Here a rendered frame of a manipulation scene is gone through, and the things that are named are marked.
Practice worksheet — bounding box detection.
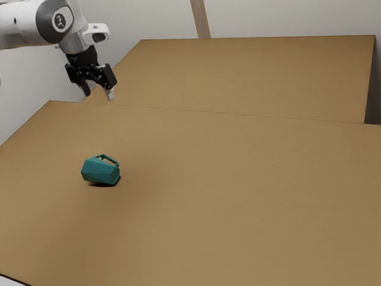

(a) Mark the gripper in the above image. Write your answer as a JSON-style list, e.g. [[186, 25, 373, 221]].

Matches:
[[65, 45, 118, 101]]

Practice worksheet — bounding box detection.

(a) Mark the teal faceted mug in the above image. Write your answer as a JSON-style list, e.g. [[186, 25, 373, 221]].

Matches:
[[80, 153, 121, 187]]

